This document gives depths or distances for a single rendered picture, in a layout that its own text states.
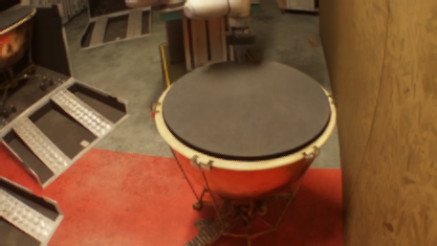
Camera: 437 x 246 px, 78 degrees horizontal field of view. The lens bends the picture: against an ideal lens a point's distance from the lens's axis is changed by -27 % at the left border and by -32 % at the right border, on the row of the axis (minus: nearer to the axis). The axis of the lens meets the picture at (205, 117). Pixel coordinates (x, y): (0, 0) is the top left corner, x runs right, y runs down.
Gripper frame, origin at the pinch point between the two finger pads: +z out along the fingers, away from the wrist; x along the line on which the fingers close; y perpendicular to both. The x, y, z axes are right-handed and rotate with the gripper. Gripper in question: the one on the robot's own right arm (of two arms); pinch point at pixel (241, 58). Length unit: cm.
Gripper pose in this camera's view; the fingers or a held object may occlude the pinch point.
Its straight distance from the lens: 162.9
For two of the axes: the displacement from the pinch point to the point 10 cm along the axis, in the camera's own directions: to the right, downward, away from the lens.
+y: -0.2, -5.7, 8.2
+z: 0.7, 8.2, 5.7
